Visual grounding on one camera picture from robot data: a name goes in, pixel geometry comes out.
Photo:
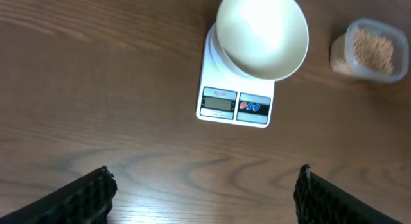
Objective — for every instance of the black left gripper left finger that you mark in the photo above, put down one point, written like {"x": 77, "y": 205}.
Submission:
{"x": 85, "y": 200}

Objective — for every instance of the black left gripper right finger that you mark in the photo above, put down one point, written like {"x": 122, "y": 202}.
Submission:
{"x": 318, "y": 201}

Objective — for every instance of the white digital kitchen scale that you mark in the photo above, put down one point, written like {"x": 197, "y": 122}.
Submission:
{"x": 227, "y": 95}

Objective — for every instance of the white round bowl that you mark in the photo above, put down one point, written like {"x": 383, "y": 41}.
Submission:
{"x": 266, "y": 39}

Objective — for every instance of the yellow soybeans pile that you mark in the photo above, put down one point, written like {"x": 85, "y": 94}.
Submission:
{"x": 373, "y": 52}

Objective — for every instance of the clear plastic container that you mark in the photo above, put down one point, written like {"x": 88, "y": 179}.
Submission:
{"x": 400, "y": 59}

